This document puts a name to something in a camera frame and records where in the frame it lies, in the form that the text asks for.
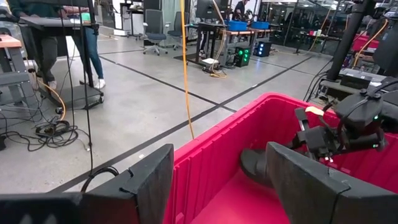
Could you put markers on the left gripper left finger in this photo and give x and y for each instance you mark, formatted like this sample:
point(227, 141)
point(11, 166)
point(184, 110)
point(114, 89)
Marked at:
point(146, 186)

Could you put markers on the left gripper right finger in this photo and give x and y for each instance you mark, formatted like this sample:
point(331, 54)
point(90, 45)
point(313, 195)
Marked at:
point(311, 199)

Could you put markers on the black slide sandal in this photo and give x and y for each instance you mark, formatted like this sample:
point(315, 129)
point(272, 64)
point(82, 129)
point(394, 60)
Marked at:
point(253, 165)

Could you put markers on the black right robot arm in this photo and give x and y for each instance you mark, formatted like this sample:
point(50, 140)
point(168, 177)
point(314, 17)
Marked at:
point(357, 112)

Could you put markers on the red plastic bin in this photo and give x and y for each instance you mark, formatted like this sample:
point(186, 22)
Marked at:
point(217, 174)

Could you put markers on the blue plastic bin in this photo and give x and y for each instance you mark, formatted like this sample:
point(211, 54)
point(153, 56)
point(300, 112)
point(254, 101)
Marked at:
point(260, 25)
point(237, 25)

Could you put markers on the yellow tape tag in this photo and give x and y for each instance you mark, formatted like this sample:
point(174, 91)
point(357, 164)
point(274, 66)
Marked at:
point(314, 110)

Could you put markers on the black electronics box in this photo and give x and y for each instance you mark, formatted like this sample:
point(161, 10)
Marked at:
point(354, 81)

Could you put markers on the black stand pole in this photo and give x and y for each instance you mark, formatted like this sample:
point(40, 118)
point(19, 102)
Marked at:
point(345, 43)

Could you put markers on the computer tower blue lights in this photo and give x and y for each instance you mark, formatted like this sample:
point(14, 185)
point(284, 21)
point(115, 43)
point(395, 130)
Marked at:
point(262, 49)

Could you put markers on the computer tower green lights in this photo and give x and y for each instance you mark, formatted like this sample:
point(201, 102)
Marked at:
point(242, 57)

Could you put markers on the person in jeans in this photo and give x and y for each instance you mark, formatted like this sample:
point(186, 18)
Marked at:
point(77, 95)

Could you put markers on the white box on floor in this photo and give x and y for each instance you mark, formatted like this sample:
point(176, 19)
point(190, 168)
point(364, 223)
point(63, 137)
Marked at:
point(210, 61)

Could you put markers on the wooden top workbench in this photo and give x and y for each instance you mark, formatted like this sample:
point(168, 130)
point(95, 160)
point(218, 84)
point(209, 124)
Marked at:
point(236, 32)

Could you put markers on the black desk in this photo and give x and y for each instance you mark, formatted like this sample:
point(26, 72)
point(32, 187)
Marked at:
point(214, 40)

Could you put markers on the grey office chair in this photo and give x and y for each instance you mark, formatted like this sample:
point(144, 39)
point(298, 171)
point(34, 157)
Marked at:
point(178, 25)
point(154, 23)

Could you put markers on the black monitor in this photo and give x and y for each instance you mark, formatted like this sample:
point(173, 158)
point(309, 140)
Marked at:
point(205, 7)

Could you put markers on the grey desk frame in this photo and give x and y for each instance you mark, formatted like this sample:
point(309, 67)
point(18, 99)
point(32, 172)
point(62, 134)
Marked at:
point(15, 77)

